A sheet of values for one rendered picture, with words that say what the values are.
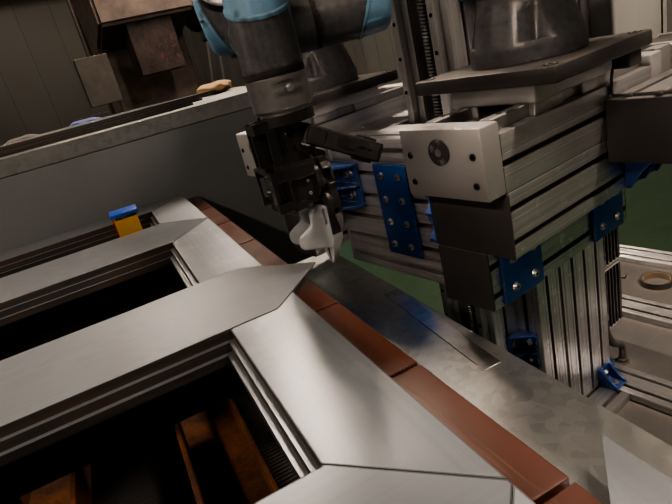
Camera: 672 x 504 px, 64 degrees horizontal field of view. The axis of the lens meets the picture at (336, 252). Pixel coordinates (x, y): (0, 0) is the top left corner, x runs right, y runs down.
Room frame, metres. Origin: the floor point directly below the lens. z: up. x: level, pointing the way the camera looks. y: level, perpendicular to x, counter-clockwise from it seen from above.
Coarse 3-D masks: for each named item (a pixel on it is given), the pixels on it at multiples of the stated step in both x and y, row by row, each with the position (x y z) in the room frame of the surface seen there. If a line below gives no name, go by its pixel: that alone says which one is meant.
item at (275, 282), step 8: (248, 272) 0.71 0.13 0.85; (256, 272) 0.70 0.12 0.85; (264, 272) 0.70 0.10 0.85; (272, 272) 0.69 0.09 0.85; (280, 272) 0.68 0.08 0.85; (288, 272) 0.67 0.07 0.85; (296, 272) 0.67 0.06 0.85; (256, 280) 0.67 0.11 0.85; (264, 280) 0.67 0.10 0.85; (272, 280) 0.66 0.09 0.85; (280, 280) 0.65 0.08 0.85; (288, 280) 0.65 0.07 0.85; (296, 280) 0.64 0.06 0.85; (264, 288) 0.64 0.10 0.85; (272, 288) 0.63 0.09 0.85; (280, 288) 0.63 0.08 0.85; (288, 288) 0.62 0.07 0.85; (264, 296) 0.61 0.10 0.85; (272, 296) 0.61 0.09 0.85; (280, 296) 0.60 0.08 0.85; (272, 304) 0.59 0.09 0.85; (280, 304) 0.58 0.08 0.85
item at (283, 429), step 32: (32, 256) 1.19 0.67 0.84; (160, 256) 0.95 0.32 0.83; (64, 288) 0.89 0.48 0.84; (96, 288) 0.90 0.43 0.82; (0, 320) 0.85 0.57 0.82; (192, 352) 0.53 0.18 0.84; (224, 352) 0.54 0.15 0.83; (128, 384) 0.51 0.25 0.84; (160, 384) 0.51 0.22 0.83; (256, 384) 0.44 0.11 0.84; (32, 416) 0.48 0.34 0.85; (64, 416) 0.48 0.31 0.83; (96, 416) 0.48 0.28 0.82; (288, 416) 0.37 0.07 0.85; (0, 448) 0.46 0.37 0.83; (32, 448) 0.46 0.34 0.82; (288, 448) 0.36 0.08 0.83
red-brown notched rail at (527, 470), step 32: (224, 224) 1.08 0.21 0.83; (256, 256) 0.84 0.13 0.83; (352, 320) 0.54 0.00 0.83; (384, 352) 0.46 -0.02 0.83; (416, 384) 0.40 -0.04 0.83; (448, 416) 0.35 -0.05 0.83; (480, 416) 0.34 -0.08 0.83; (480, 448) 0.30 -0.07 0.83; (512, 448) 0.30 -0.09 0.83; (512, 480) 0.27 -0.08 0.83; (544, 480) 0.26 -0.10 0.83
